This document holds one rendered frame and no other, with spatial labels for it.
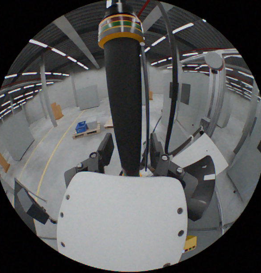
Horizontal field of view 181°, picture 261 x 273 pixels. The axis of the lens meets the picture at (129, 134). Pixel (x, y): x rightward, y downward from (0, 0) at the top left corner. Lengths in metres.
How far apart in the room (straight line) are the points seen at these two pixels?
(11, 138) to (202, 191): 6.32
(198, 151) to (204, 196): 0.36
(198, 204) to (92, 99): 7.49
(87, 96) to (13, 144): 6.57
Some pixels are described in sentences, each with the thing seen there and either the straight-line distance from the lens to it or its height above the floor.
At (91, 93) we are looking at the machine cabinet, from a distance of 7.41.
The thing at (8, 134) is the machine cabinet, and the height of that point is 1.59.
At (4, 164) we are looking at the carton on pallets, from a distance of 8.10.
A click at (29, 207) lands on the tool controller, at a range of 0.73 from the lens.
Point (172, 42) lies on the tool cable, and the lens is 0.16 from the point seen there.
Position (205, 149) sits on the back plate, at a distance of 0.53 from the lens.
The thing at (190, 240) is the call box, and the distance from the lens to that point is 0.65.
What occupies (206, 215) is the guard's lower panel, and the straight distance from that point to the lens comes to 1.07.
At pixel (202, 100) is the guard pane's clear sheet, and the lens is 1.04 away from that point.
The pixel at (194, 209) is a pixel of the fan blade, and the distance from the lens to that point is 0.21.
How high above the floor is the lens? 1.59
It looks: 35 degrees down
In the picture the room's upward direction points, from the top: 4 degrees counter-clockwise
